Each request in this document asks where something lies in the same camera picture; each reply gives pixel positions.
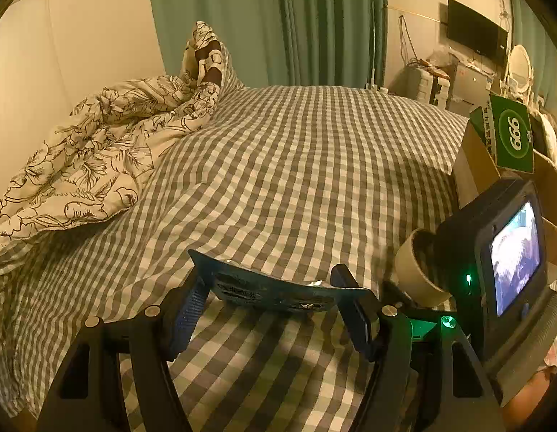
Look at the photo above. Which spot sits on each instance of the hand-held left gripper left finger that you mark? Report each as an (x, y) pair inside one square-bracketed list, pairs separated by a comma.
[(188, 315)]

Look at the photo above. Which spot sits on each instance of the floral and brown pillow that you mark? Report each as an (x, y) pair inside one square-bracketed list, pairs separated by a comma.
[(206, 63)]

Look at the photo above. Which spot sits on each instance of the narrow green curtain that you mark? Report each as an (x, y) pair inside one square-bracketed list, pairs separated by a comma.
[(530, 31)]

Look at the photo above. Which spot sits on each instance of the grey checkered bedsheet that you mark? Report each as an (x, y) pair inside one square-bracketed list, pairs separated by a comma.
[(283, 166)]

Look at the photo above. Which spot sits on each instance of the wide green curtain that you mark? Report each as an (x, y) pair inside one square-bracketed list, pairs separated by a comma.
[(215, 22)]

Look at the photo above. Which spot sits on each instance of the person's right forearm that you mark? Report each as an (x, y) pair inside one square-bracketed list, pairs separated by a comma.
[(530, 396)]

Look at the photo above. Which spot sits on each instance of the green and white medicine box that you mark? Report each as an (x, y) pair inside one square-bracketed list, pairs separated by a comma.
[(512, 130)]

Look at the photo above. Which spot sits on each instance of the white suitcase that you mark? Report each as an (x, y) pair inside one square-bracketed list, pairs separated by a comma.
[(422, 83)]

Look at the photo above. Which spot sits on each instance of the white jacket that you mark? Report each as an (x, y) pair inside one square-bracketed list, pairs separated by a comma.
[(553, 137)]

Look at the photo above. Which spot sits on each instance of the thin white pole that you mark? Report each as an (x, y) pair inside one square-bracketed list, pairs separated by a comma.
[(373, 45)]

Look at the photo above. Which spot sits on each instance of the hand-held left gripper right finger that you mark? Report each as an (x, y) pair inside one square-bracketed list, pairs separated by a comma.
[(355, 324)]

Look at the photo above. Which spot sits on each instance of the teal blister pack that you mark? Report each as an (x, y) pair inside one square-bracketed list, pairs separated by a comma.
[(260, 285)]

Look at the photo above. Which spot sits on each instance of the white tape roll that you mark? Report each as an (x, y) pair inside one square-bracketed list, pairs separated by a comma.
[(411, 270)]

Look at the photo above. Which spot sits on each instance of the black wall television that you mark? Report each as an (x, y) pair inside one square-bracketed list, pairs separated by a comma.
[(476, 29)]

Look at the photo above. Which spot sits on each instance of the brown cardboard box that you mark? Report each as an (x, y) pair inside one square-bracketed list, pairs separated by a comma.
[(474, 175)]

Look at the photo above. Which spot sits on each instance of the clear plastic bag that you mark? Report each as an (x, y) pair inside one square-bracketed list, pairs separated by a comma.
[(440, 58)]

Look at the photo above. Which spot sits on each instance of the small silver fridge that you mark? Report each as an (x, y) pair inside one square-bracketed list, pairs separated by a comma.
[(472, 85)]

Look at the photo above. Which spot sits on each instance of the floral print quilt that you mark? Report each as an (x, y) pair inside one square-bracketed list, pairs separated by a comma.
[(80, 166)]

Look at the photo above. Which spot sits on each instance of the white oval mirror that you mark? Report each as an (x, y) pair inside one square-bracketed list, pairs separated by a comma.
[(519, 69)]

